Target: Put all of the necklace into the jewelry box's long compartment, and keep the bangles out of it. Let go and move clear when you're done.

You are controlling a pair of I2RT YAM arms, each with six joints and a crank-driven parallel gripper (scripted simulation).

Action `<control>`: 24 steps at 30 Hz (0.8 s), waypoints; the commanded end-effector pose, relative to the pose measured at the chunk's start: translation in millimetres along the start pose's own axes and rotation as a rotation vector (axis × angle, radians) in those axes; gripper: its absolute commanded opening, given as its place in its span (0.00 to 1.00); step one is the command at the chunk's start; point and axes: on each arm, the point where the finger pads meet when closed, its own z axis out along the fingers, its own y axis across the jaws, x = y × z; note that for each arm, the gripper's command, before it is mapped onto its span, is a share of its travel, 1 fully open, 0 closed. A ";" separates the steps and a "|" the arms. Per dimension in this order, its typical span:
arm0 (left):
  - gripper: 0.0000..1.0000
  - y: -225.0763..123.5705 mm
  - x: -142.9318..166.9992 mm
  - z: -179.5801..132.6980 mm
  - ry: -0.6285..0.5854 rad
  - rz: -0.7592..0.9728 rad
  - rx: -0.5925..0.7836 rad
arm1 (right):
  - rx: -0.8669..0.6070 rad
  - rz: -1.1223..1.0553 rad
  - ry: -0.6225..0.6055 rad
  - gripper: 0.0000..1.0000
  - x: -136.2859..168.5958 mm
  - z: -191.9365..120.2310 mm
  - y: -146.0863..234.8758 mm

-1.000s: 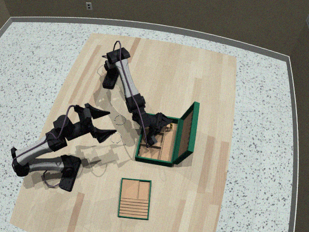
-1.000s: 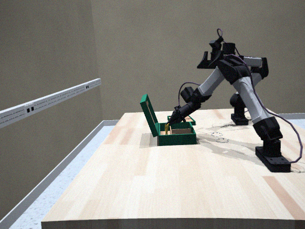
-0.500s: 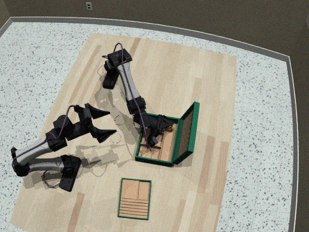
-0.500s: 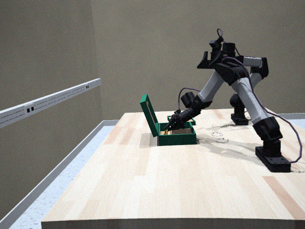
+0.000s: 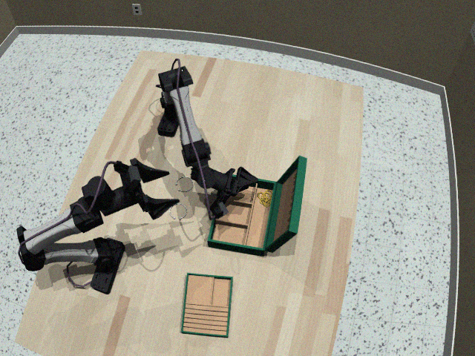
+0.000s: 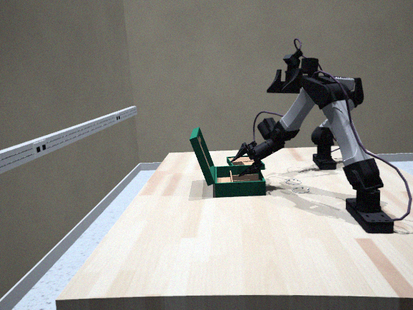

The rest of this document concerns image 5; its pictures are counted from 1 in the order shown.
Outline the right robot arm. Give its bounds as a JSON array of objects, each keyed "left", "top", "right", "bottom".
[{"left": 16, "top": 163, "right": 141, "bottom": 293}]

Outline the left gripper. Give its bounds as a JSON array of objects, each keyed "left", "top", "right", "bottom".
[{"left": 212, "top": 166, "right": 258, "bottom": 204}]

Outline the gold necklace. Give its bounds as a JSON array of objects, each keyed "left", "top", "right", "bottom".
[{"left": 258, "top": 190, "right": 272, "bottom": 207}]

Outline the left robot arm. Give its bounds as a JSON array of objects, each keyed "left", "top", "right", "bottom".
[{"left": 157, "top": 66, "right": 229, "bottom": 219}]

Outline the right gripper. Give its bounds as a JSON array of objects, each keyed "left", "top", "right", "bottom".
[{"left": 114, "top": 158, "right": 180, "bottom": 220}]

